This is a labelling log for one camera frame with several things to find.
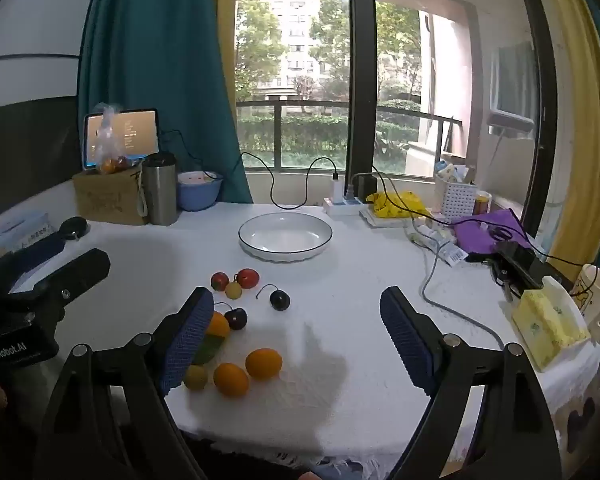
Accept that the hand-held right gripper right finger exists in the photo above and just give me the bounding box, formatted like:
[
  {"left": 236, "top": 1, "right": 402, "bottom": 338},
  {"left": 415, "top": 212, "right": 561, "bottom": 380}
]
[{"left": 379, "top": 286, "right": 563, "bottom": 480}]

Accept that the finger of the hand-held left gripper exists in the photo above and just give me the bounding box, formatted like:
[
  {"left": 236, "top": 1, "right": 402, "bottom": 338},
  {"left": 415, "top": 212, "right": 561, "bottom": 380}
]
[
  {"left": 32, "top": 248, "right": 112, "bottom": 311},
  {"left": 0, "top": 240, "right": 63, "bottom": 292}
]

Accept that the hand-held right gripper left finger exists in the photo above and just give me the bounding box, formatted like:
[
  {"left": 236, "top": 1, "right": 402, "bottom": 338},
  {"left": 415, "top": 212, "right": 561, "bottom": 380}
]
[{"left": 35, "top": 286, "right": 216, "bottom": 480}]

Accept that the small yellow round fruit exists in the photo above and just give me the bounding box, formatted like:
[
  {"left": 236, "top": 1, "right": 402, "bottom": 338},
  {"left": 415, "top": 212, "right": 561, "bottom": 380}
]
[{"left": 183, "top": 365, "right": 209, "bottom": 391}]

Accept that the orange mandarin with green leaf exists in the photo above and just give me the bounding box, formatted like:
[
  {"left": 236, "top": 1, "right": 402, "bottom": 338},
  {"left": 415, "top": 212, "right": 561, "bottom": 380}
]
[{"left": 190, "top": 311, "right": 231, "bottom": 366}]

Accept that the small orange mandarin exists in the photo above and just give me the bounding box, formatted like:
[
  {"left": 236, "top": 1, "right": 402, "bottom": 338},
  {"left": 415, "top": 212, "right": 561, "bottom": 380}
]
[
  {"left": 245, "top": 348, "right": 284, "bottom": 380},
  {"left": 213, "top": 363, "right": 251, "bottom": 398}
]

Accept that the dark cherry with long stem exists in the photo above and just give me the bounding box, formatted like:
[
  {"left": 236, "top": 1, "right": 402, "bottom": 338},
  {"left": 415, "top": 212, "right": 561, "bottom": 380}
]
[{"left": 256, "top": 284, "right": 291, "bottom": 312}]

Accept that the white plate with dark rim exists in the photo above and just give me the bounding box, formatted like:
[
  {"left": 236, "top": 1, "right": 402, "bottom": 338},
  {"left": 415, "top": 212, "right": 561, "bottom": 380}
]
[{"left": 238, "top": 212, "right": 333, "bottom": 264}]

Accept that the pale blue tissue pack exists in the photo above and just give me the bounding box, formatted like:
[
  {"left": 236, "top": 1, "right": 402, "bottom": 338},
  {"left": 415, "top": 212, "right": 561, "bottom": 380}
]
[{"left": 0, "top": 211, "right": 56, "bottom": 262}]

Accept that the black round object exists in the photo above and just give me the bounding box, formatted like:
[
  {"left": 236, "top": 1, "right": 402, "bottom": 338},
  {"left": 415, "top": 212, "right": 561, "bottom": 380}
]
[{"left": 61, "top": 216, "right": 91, "bottom": 242}]

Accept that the brown cardboard box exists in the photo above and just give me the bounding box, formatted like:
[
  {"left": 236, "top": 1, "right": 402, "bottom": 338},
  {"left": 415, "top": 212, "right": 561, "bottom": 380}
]
[{"left": 72, "top": 165, "right": 149, "bottom": 226}]

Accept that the white tube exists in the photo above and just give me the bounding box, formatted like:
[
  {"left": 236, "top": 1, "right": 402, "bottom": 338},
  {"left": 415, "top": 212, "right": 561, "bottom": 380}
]
[{"left": 412, "top": 225, "right": 469, "bottom": 266}]

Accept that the grey paper bag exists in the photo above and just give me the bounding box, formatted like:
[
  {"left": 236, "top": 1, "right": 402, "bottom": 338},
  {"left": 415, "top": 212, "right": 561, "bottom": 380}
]
[{"left": 141, "top": 152, "right": 181, "bottom": 226}]

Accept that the clear plastic bag of fruit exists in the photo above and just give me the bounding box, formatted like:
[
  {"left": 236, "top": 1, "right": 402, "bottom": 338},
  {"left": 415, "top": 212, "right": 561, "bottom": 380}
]
[{"left": 92, "top": 102, "right": 143, "bottom": 176}]

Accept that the purple cloth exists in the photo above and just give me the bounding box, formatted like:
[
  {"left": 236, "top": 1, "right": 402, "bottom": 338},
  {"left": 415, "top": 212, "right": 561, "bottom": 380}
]
[{"left": 452, "top": 210, "right": 537, "bottom": 256}]

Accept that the yellow cloth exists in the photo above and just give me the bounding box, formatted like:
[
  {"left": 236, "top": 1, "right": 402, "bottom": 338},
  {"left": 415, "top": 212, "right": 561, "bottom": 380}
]
[{"left": 365, "top": 191, "right": 433, "bottom": 220}]

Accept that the blue plastic bowl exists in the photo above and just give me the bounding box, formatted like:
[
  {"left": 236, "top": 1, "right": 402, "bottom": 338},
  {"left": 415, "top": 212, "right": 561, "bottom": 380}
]
[{"left": 176, "top": 171, "right": 224, "bottom": 212}]

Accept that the yellow tissue pack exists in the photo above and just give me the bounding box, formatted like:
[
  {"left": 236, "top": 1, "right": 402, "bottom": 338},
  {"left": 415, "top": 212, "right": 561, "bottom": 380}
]
[{"left": 511, "top": 276, "right": 592, "bottom": 374}]

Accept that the black device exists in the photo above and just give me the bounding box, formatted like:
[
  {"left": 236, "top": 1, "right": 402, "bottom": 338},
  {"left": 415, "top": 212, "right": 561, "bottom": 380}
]
[{"left": 494, "top": 240, "right": 552, "bottom": 292}]

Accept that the white power strip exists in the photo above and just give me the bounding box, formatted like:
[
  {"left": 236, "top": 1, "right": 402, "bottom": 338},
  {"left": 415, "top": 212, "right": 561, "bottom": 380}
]
[{"left": 323, "top": 196, "right": 376, "bottom": 217}]

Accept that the laptop screen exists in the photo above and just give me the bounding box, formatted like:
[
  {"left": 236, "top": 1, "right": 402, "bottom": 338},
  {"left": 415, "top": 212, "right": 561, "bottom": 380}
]
[{"left": 82, "top": 108, "right": 160, "bottom": 171}]

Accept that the white perforated basket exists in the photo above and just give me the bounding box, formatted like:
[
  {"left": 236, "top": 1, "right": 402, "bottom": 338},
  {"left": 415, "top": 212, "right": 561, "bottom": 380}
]
[{"left": 434, "top": 170, "right": 479, "bottom": 219}]

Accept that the black charger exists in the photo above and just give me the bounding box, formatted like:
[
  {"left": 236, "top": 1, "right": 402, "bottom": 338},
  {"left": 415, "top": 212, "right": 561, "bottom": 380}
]
[{"left": 356, "top": 174, "right": 379, "bottom": 201}]

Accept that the cream mug with print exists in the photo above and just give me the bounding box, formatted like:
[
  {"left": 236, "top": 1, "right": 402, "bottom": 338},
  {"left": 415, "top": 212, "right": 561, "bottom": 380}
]
[{"left": 570, "top": 264, "right": 600, "bottom": 346}]

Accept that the black balcony railing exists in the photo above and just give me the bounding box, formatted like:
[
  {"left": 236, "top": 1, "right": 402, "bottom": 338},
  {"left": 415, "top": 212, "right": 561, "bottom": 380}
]
[{"left": 236, "top": 100, "right": 464, "bottom": 171}]

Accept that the yellow curtain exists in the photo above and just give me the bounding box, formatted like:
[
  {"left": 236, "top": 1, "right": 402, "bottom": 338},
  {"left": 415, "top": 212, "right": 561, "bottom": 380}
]
[
  {"left": 212, "top": 0, "right": 239, "bottom": 111},
  {"left": 540, "top": 0, "right": 600, "bottom": 281}
]

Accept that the grey cable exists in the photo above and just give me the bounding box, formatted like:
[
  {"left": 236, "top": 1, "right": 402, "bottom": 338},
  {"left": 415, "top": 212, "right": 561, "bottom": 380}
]
[{"left": 419, "top": 220, "right": 506, "bottom": 352}]

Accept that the black cable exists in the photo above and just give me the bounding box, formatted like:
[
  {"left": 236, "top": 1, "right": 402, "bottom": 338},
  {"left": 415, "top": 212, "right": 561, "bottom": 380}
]
[{"left": 157, "top": 129, "right": 338, "bottom": 209}]

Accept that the black window frame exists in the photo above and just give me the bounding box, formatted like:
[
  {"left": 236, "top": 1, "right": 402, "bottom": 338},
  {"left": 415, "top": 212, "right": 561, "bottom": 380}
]
[{"left": 346, "top": 0, "right": 379, "bottom": 201}]

